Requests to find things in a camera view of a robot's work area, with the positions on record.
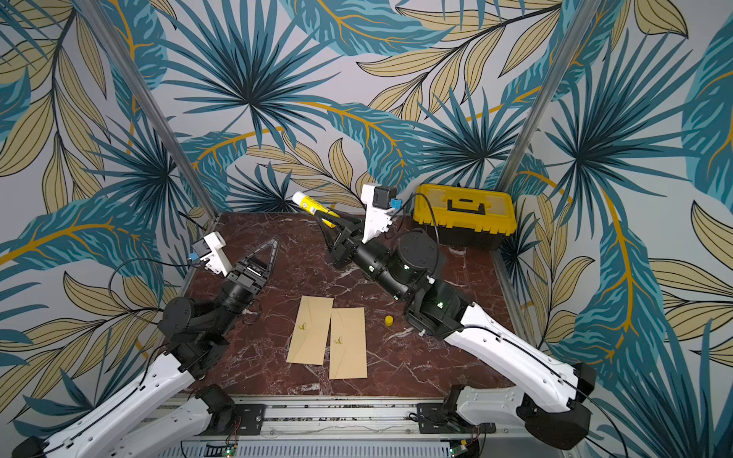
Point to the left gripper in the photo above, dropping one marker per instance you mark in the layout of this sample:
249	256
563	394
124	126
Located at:
253	273

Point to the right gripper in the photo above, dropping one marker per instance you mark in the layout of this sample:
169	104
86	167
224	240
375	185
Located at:
345	243

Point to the yellow glue stick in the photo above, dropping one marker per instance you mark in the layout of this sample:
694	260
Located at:
310	205

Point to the manila envelope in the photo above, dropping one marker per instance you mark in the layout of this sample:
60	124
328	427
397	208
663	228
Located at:
348	344
308	342

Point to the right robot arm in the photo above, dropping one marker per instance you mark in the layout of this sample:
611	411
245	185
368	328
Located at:
548	397

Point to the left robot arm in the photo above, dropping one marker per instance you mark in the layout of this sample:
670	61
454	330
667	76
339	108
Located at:
194	342

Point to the yellow black toolbox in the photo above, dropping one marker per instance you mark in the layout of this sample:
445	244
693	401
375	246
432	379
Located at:
465	216

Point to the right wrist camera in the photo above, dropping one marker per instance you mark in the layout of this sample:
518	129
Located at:
382	205

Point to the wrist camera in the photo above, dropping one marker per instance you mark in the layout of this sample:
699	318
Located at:
382	205
208	253

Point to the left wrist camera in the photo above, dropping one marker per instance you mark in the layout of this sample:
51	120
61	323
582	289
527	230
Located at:
208	253

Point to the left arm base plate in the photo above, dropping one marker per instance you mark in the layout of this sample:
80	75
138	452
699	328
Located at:
246	418

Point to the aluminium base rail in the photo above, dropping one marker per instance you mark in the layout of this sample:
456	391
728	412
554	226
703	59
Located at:
318	426

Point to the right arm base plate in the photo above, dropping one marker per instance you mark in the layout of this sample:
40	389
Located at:
434	418

